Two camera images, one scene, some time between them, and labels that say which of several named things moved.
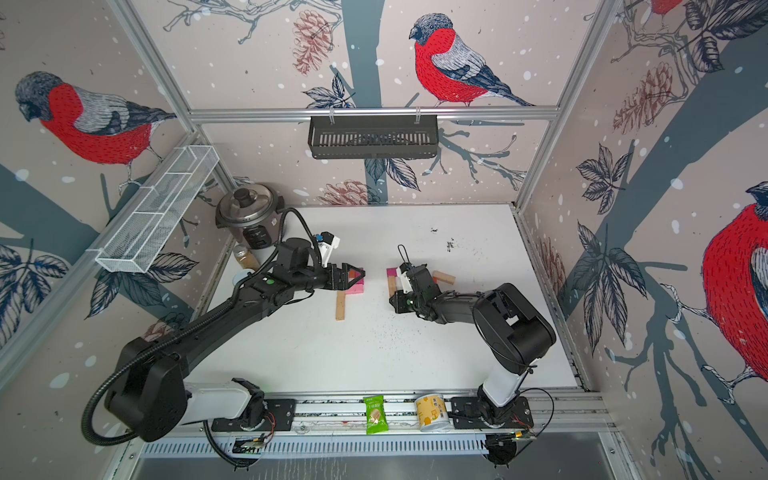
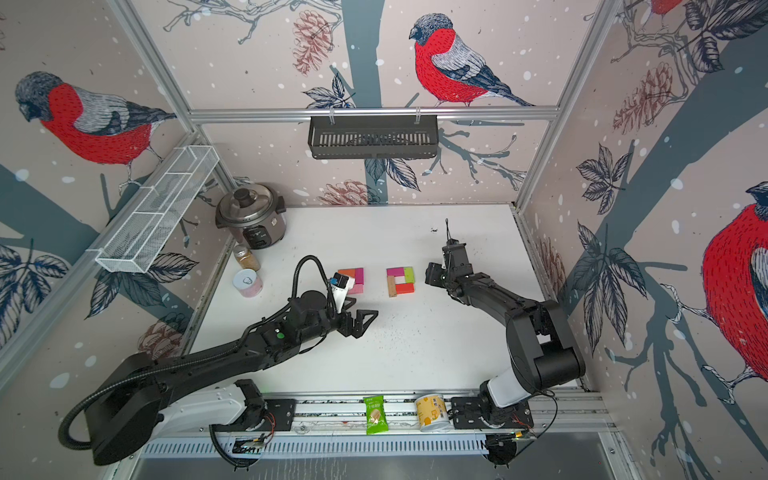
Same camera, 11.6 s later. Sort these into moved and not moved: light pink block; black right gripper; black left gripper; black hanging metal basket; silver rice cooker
Moved: black left gripper; black right gripper
Not moved: silver rice cooker; light pink block; black hanging metal basket
